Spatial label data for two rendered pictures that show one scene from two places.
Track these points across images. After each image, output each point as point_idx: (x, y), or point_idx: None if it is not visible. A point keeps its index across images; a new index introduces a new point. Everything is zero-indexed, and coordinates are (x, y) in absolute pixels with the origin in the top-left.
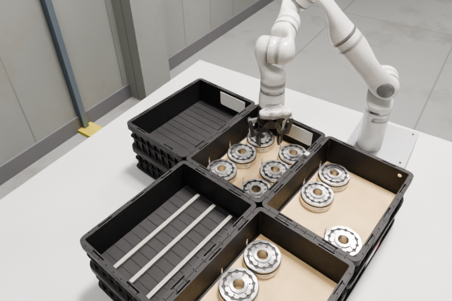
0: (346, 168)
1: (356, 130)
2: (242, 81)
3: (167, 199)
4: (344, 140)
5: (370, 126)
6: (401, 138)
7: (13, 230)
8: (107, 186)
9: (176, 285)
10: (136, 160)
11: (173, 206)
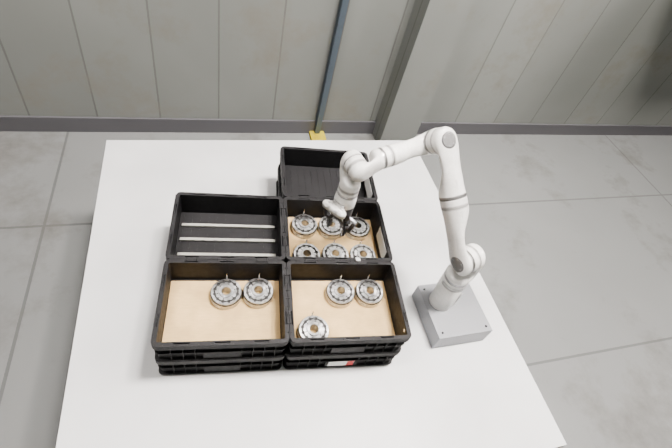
0: (387, 297)
1: None
2: (421, 181)
3: (254, 214)
4: None
5: (440, 285)
6: (471, 320)
7: (176, 163)
8: (247, 180)
9: (189, 257)
10: None
11: (253, 220)
